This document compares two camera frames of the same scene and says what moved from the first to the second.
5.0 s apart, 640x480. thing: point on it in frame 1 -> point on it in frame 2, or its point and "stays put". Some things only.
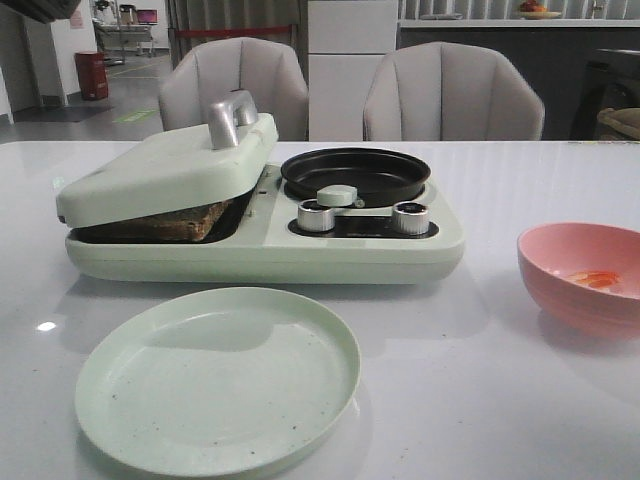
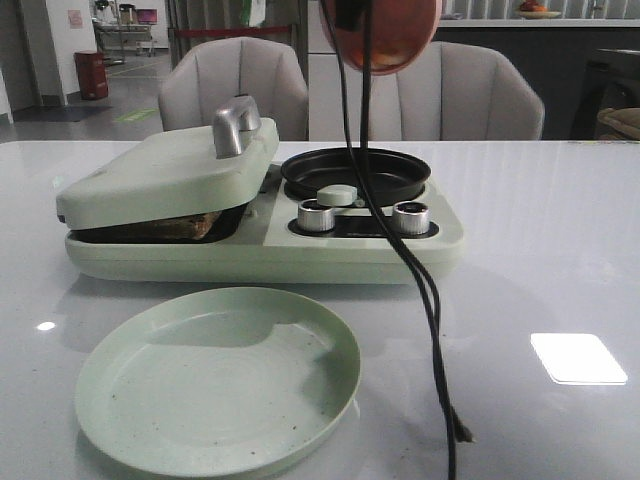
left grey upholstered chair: (271, 71) stays put
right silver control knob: (410, 217) stays put
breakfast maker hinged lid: (218, 161) stays put
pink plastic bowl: (584, 275) -> (401, 32)
